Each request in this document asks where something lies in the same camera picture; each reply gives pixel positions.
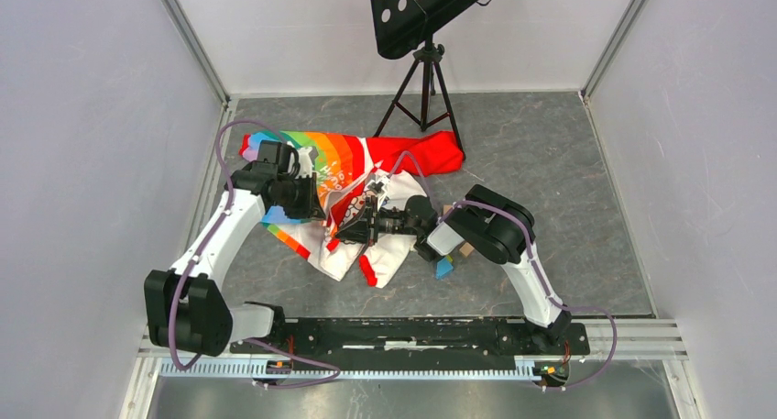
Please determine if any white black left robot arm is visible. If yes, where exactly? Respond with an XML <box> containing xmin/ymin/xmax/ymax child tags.
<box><xmin>144</xmin><ymin>140</ymin><xmax>325</xmax><ymax>357</ymax></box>

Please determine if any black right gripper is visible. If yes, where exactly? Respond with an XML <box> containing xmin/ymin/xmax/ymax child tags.
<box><xmin>334</xmin><ymin>196</ymin><xmax>421</xmax><ymax>248</ymax></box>

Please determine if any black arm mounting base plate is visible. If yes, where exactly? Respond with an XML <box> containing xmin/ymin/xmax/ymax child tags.
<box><xmin>264</xmin><ymin>316</ymin><xmax>590</xmax><ymax>371</ymax></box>

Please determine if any blue triangular block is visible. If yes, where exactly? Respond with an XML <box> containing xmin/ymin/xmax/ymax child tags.
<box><xmin>434</xmin><ymin>256</ymin><xmax>454</xmax><ymax>280</ymax></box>

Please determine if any black music stand tripod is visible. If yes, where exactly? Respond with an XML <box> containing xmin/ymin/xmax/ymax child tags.
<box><xmin>369</xmin><ymin>0</ymin><xmax>490</xmax><ymax>149</ymax></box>

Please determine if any rainbow cartoon zip jacket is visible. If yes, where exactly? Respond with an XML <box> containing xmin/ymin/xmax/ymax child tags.
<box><xmin>239</xmin><ymin>131</ymin><xmax>464</xmax><ymax>288</ymax></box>

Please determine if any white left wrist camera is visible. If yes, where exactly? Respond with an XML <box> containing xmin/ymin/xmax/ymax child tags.
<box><xmin>298</xmin><ymin>147</ymin><xmax>319</xmax><ymax>177</ymax></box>

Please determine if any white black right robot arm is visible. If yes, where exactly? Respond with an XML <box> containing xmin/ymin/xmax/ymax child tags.
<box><xmin>335</xmin><ymin>184</ymin><xmax>572</xmax><ymax>353</ymax></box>

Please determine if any flat wooden plank block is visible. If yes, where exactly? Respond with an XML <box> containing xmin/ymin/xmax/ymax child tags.
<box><xmin>459</xmin><ymin>243</ymin><xmax>475</xmax><ymax>258</ymax></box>

